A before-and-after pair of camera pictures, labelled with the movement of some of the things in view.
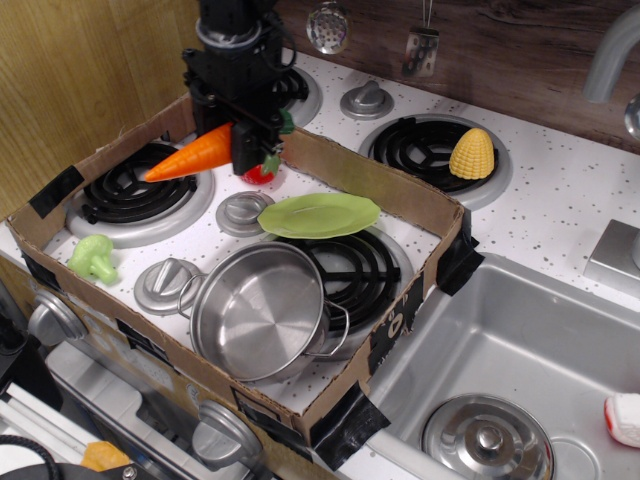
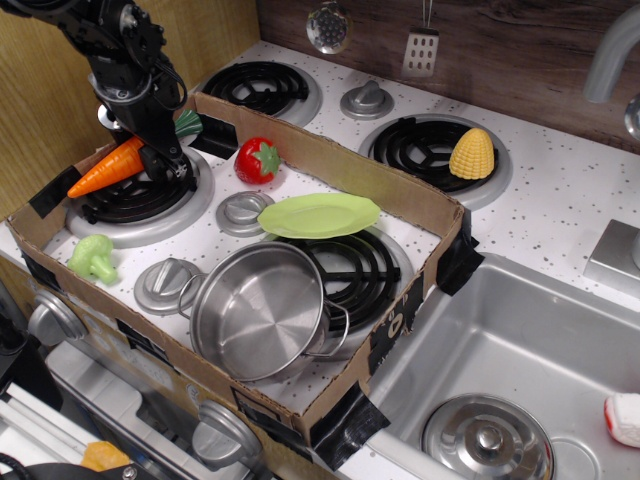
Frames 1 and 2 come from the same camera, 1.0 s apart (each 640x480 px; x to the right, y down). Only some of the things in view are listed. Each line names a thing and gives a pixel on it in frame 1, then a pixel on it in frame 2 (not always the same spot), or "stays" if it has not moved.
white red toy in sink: (622, 416) stays
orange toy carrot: (211, 150) → (125, 160)
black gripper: (226, 85) → (147, 106)
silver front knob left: (52, 321) stays
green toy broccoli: (91, 256) stays
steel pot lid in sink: (489, 437) stays
